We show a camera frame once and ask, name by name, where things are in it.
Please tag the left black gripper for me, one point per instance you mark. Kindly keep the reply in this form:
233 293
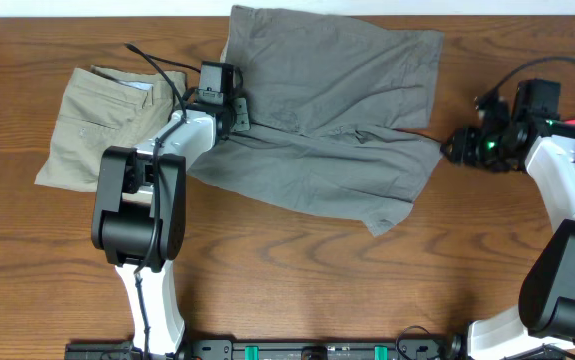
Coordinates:
243 123

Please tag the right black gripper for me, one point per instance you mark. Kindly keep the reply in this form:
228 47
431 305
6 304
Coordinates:
463 148

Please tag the grey shorts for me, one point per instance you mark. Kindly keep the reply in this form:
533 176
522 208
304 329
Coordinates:
336 107

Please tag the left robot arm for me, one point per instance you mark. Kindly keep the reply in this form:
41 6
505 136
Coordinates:
139 220

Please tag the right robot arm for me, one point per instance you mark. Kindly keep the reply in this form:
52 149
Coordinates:
542 324

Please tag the folded khaki shorts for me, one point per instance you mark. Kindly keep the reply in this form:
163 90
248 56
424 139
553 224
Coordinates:
102 107

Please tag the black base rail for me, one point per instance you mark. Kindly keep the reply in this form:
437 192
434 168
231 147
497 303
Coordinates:
267 350

